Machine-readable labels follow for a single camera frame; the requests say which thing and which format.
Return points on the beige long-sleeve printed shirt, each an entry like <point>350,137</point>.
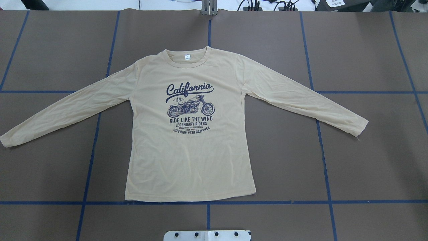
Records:
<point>188,135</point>

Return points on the aluminium frame post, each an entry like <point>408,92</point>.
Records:
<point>209,7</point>

